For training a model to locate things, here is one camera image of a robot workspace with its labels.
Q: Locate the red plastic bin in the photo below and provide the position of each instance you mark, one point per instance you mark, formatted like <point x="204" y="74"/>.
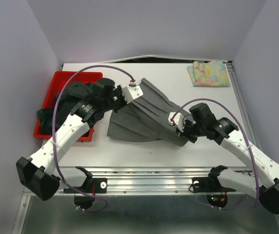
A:
<point x="57" y="83"/>

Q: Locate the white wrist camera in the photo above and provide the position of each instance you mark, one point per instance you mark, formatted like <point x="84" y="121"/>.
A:
<point x="179" y="121"/>
<point x="131" y="93"/>

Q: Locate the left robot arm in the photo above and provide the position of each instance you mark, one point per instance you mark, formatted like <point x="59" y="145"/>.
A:
<point x="40" y="172"/>

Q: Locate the dark green skirt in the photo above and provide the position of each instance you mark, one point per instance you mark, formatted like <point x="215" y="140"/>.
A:
<point x="74" y="93"/>

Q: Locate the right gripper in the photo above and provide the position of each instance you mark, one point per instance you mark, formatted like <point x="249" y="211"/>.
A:
<point x="184" y="134"/>

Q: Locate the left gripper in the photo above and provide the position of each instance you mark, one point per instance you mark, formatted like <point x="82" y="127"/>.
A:
<point x="118" y="90"/>

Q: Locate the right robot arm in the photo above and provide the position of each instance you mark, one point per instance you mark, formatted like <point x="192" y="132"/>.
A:
<point x="260" y="181"/>

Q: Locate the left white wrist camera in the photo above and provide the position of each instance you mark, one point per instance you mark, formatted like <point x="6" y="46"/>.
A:
<point x="131" y="93"/>

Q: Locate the dark charcoal knit skirt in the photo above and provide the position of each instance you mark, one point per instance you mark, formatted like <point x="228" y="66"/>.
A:
<point x="83" y="109"/>

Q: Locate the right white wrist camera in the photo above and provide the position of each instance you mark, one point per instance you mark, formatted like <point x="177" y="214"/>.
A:
<point x="179" y="121"/>

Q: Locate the grey skirt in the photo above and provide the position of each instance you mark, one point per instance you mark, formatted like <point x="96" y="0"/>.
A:
<point x="145" y="119"/>

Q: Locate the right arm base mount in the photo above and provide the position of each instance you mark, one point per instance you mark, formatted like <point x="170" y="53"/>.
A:
<point x="207" y="185"/>

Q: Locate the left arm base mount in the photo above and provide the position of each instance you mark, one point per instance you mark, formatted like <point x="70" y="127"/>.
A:
<point x="89" y="185"/>

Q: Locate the floral pastel skirt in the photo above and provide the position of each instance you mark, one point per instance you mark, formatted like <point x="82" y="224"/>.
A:
<point x="210" y="74"/>

